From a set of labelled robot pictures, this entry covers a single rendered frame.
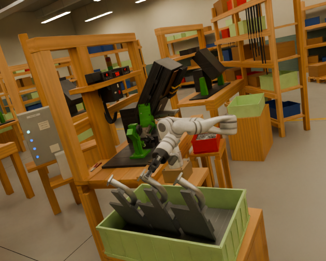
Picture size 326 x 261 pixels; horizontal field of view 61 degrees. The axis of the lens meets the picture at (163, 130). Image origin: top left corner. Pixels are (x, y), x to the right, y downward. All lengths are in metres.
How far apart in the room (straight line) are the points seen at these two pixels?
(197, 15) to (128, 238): 10.90
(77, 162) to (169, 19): 10.62
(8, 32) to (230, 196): 12.85
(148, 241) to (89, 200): 1.10
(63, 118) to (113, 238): 1.03
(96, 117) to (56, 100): 0.45
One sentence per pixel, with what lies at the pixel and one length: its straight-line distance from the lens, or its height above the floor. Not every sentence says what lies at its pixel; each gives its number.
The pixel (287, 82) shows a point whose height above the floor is 0.81.
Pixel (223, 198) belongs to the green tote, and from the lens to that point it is 1.47.
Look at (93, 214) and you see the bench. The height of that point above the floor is 0.58.
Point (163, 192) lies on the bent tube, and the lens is 1.21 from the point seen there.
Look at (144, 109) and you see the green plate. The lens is 2.46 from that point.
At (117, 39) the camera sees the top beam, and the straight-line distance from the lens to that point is 2.93.
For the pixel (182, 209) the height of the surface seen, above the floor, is 1.03.
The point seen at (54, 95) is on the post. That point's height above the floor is 1.55.
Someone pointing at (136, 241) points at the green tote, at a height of 0.92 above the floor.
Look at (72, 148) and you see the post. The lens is 2.13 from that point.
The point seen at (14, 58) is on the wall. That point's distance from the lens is 13.51.
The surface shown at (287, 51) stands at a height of 1.27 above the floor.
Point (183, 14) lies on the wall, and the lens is 12.04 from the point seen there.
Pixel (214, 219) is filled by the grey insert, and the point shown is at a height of 0.85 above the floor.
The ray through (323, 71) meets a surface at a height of 0.27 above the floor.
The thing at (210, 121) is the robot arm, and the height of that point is 1.28.
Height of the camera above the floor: 1.67
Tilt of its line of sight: 16 degrees down
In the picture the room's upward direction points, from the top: 13 degrees counter-clockwise
